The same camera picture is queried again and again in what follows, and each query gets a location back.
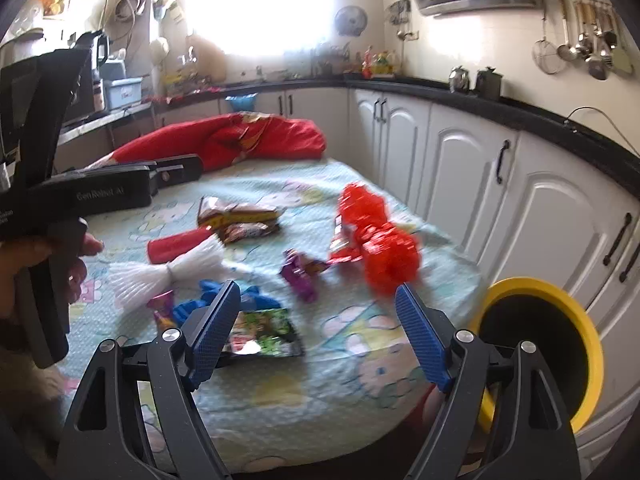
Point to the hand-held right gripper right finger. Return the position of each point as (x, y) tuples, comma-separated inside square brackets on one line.
[(420, 340)]

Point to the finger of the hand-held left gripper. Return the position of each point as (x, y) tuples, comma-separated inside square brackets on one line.
[(177, 171)]

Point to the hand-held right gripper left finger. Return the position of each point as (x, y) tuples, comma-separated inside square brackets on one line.
[(215, 332)]

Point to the red yellow snack packet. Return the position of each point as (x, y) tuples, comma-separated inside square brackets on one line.
[(237, 212)]

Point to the red plastic bag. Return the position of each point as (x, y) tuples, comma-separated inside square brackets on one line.
[(385, 255)]

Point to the yellow trash bin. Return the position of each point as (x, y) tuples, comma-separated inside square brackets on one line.
[(590, 340)]

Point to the person's left forearm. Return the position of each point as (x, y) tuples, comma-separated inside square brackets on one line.
[(35, 385)]

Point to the person's left hand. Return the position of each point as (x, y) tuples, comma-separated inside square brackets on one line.
[(20, 257)]

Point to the blue crumpled wrapper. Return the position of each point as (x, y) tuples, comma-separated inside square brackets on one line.
[(260, 302)]

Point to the green black snack packet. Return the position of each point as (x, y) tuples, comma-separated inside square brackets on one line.
[(270, 335)]

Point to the pink candy wrapper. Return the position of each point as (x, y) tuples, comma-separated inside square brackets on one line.
[(162, 310)]

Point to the red cylinder packet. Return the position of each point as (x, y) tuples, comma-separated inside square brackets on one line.
[(175, 247)]

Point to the white foam fruit net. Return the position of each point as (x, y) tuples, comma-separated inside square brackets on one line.
[(140, 280)]

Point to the blue bowl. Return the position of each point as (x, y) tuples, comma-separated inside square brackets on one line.
[(241, 104)]

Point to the blue plastic box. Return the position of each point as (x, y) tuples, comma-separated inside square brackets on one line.
[(124, 94)]

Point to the dark brown snack wrapper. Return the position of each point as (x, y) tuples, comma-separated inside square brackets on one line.
[(250, 232)]

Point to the purple snack wrapper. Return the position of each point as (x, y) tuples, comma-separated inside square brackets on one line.
[(300, 275)]

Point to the red cloth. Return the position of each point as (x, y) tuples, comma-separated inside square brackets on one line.
[(280, 137)]

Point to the light blue printed blanket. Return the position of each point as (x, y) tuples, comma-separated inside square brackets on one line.
[(300, 400)]

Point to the red shiny snack wrapper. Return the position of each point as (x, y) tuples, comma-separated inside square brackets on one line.
[(342, 252)]

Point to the black electric kettle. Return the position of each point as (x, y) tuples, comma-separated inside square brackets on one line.
[(100, 55)]

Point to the bright window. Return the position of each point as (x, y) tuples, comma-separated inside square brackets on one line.
[(265, 5)]

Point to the white kitchen cabinet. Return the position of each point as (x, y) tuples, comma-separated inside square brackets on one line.
[(455, 150)]

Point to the group of condiment bottles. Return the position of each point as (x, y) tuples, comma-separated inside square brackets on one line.
[(377, 62)]

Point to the blue white decorative plate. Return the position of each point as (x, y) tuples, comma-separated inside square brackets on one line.
[(350, 21)]

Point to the metal teapot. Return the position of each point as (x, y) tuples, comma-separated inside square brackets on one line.
[(459, 80)]

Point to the dark metal canister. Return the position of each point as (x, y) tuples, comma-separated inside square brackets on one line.
[(487, 84)]

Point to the row of hanging kitchen utensils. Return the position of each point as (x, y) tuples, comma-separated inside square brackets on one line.
[(590, 45)]

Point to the wall hooks with small utensils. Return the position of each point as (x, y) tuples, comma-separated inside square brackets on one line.
[(402, 17)]

